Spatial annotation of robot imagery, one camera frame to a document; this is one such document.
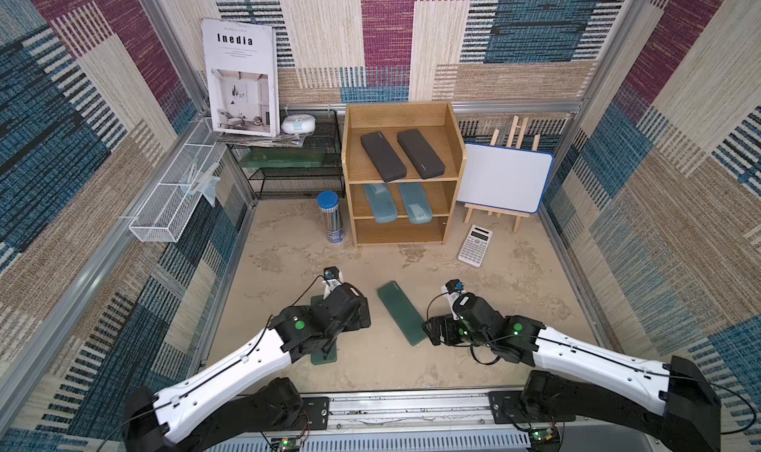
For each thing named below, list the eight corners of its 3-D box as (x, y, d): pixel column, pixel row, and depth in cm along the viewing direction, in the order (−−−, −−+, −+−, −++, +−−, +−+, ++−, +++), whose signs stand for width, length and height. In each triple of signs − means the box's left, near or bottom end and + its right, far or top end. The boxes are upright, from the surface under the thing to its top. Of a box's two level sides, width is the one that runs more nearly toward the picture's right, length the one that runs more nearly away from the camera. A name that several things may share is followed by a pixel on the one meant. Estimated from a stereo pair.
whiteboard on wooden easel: (492, 248, 105) (520, 189, 83) (445, 207, 118) (458, 146, 96) (544, 210, 116) (581, 149, 94) (496, 177, 129) (518, 115, 107)
